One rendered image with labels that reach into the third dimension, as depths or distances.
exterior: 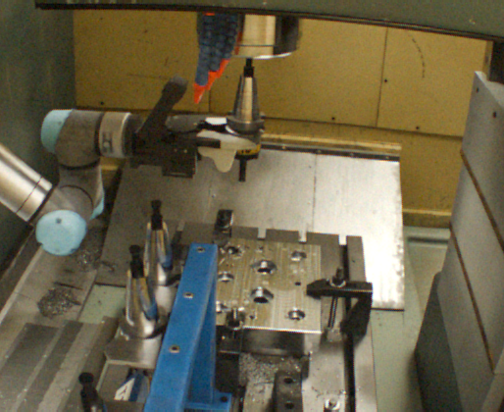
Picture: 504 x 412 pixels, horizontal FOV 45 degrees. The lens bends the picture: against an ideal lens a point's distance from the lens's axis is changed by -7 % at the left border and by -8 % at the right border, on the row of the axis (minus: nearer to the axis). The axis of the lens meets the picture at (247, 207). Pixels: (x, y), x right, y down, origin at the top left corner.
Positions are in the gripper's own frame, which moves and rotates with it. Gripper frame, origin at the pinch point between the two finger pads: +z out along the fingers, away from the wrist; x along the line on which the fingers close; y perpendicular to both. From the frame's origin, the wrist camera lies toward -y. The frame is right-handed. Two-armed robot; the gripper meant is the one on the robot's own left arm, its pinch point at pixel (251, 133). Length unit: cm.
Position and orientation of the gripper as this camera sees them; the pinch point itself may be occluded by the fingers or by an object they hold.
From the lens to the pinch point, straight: 104.3
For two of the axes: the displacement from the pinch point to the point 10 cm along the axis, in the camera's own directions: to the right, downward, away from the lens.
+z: 9.9, 1.0, -1.0
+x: -1.4, 4.9, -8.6
